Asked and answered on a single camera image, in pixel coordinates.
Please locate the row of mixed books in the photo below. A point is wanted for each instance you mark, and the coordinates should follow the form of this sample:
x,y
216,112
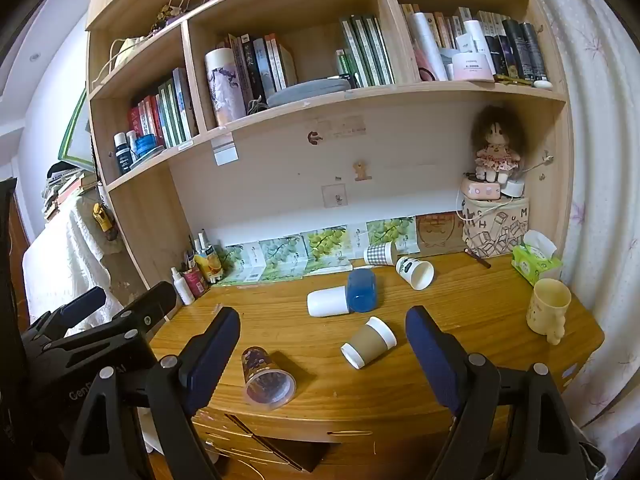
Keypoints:
x,y
500,42

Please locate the black bottle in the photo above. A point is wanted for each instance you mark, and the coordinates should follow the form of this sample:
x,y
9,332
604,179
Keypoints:
x,y
121,154

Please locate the beige cloth bag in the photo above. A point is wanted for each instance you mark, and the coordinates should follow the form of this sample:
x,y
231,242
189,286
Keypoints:
x,y
124,50

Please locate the row of dark books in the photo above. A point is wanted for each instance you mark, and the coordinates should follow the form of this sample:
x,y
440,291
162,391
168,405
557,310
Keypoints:
x,y
262,67

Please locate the bear sticker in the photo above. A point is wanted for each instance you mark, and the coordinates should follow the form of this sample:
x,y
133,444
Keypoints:
x,y
361,170

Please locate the white floral curtain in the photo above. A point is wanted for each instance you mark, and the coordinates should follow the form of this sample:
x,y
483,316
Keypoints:
x,y
600,160

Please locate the green tissue pack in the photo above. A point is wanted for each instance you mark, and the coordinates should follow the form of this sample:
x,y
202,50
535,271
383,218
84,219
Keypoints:
x,y
535,262

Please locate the curly-haired doll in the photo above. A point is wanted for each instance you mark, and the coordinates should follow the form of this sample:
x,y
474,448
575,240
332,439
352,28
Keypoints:
x,y
496,147

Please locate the brown round sticker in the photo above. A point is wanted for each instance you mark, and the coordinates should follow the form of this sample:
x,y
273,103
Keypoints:
x,y
314,136

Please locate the woven ornament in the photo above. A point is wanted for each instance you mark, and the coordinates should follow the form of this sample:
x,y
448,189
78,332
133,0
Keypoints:
x,y
167,10

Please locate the white floral tube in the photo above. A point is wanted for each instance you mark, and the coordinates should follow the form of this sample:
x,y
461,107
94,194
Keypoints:
x,y
223,87

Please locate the printed storage box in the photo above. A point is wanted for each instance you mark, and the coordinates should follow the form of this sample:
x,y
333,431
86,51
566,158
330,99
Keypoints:
x,y
495,230

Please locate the white round device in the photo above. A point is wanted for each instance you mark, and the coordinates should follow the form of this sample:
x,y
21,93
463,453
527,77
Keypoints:
x,y
512,188

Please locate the brown paper cup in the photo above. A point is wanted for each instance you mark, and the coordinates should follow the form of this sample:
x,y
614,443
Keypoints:
x,y
369,341

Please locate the wooden bookshelf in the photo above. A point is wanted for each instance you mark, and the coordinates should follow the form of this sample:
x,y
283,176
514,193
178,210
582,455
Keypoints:
x,y
280,180

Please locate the stack of papers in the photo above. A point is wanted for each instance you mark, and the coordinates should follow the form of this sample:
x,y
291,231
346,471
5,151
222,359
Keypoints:
x,y
65,185

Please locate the plain white cup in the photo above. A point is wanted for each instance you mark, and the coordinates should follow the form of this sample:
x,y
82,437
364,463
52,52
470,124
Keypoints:
x,y
326,302

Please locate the white paper cup green logo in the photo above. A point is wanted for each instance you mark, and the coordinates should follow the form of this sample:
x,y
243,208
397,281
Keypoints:
x,y
416,272

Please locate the checked paper cup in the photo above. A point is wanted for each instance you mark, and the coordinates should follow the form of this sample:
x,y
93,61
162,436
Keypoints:
x,y
380,253

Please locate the grey white label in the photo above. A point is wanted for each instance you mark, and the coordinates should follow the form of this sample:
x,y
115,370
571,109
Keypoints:
x,y
224,150

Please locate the square clear sticker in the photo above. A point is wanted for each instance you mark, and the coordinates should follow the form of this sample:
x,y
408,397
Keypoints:
x,y
335,195

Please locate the white spray bottle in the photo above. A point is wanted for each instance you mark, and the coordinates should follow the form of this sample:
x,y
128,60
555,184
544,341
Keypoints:
x,y
182,287

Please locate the clear purple plastic cup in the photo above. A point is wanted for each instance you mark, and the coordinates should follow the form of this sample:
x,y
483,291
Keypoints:
x,y
267,377

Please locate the row of red and green books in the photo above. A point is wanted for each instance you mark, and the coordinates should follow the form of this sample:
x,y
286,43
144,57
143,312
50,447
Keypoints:
x,y
162,110

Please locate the white lace cloth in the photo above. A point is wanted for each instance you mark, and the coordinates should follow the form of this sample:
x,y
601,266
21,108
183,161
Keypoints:
x,y
65,270

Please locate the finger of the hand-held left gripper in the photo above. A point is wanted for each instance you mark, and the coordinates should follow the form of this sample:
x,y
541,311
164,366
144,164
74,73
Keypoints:
x,y
150,300
80,306

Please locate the pale yellow mug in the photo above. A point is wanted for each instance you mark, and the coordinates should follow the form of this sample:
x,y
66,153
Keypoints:
x,y
547,307

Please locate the blue translucent cup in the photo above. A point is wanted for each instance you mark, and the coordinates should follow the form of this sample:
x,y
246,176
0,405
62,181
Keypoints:
x,y
362,290

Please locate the row of grape print cards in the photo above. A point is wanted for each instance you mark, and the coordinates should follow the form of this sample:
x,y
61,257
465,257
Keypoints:
x,y
325,245

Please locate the yellow toy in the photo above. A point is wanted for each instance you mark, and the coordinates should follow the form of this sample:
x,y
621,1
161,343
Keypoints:
x,y
102,217

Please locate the small pink box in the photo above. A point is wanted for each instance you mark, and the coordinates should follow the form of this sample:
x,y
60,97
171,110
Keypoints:
x,y
481,189

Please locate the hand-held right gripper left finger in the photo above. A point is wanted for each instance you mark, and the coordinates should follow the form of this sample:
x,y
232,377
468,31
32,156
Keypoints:
x,y
210,355

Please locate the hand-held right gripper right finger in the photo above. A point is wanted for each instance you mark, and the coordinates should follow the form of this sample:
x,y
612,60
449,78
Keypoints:
x,y
434,360

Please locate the blue jar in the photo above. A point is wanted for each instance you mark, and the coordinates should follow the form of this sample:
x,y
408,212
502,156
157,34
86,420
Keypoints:
x,y
147,146

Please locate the green framed picture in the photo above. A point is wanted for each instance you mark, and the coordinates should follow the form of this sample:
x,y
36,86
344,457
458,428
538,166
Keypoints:
x,y
75,130

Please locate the brown cartoon card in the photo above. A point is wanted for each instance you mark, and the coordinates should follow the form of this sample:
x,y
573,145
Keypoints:
x,y
440,232

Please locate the dark pen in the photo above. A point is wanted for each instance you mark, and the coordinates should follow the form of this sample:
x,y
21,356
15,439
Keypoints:
x,y
479,258

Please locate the wooden desk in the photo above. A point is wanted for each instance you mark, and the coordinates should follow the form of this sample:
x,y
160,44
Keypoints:
x,y
350,420

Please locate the grey case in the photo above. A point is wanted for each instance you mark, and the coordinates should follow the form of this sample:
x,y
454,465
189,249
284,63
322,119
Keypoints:
x,y
307,91

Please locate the yellow bottle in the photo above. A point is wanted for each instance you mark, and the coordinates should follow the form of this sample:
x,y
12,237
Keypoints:
x,y
210,262

